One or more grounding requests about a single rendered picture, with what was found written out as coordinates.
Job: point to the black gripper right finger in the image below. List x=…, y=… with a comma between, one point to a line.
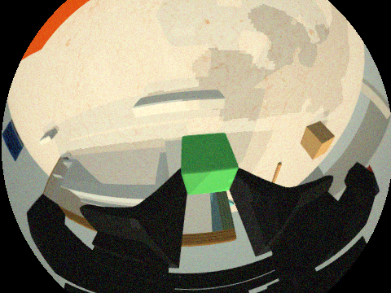
x=266, y=209

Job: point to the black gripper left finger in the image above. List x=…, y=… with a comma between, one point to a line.
x=156, y=221

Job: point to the brown wooden stick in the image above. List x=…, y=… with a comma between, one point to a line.
x=277, y=172

